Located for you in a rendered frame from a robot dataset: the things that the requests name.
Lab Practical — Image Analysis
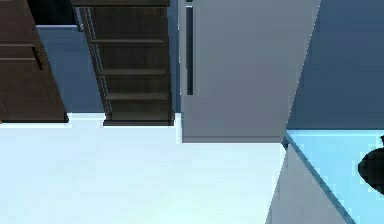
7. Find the grey fridge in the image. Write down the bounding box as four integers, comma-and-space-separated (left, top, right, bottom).
177, 0, 322, 144

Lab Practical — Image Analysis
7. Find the dark brown drawer cabinet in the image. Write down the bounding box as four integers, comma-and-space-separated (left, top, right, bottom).
70, 0, 176, 127

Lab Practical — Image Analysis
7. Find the light blue counter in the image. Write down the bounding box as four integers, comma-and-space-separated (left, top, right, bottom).
265, 129, 384, 224

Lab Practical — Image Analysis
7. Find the dark brown cupboard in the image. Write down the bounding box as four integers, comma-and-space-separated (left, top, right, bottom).
0, 0, 70, 125

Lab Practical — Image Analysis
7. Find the black round pot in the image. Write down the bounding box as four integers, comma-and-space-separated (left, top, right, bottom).
357, 134, 384, 196

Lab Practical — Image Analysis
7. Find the black fridge handle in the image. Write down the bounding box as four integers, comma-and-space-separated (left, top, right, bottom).
185, 4, 195, 97

